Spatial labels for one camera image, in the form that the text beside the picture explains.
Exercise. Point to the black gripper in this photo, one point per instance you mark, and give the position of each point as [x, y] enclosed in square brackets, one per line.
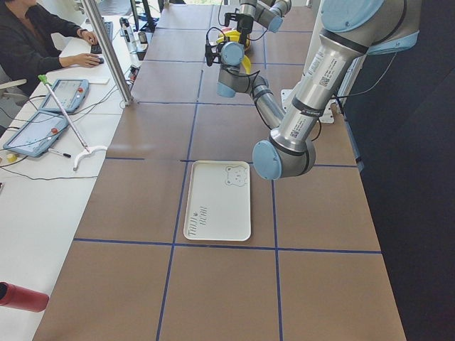
[212, 54]
[243, 22]

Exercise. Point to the large yellow banana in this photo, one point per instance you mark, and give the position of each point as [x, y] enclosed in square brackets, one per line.
[228, 35]

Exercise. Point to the greenish yellow banana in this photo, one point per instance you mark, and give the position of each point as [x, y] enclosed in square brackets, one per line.
[246, 64]

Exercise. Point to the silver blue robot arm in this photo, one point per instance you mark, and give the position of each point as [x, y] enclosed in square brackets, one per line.
[349, 30]
[268, 14]

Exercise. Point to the black keyboard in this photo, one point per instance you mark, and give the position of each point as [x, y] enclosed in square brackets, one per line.
[109, 27]

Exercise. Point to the upper teach pendant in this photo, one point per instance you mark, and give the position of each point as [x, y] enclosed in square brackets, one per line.
[70, 92]

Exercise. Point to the teach pendant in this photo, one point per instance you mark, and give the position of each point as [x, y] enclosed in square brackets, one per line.
[37, 135]
[70, 92]

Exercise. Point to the cream bear tray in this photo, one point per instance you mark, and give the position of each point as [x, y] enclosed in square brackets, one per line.
[219, 205]

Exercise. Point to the reacher grabber stick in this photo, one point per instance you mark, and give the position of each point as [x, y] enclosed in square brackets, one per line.
[87, 150]

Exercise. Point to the black marker pen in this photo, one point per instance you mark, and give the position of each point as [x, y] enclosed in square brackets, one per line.
[59, 153]

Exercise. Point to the seated person in black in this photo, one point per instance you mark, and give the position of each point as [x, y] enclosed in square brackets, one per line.
[27, 48]

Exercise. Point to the lower teach pendant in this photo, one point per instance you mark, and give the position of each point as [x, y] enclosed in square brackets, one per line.
[37, 135]

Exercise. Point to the small yellow block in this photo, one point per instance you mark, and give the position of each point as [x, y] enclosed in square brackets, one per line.
[11, 157]

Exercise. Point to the red bottle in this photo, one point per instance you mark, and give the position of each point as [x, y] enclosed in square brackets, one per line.
[21, 298]

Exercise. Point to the aluminium frame post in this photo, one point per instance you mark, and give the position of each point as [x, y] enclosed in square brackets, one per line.
[110, 56]

